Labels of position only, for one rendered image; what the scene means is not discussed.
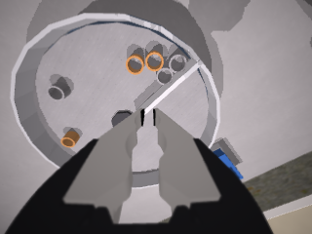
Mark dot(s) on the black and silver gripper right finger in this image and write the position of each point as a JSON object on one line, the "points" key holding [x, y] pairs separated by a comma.
{"points": [[190, 174]]}

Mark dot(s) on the bronze bushing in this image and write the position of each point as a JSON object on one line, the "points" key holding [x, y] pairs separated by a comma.
{"points": [[130, 69], [154, 68], [70, 139]]}

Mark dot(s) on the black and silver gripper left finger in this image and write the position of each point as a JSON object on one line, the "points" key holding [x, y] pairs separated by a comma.
{"points": [[99, 175]]}

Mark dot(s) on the grey metal ring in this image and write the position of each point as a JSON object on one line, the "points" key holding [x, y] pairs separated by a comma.
{"points": [[167, 81], [182, 67], [53, 93]]}

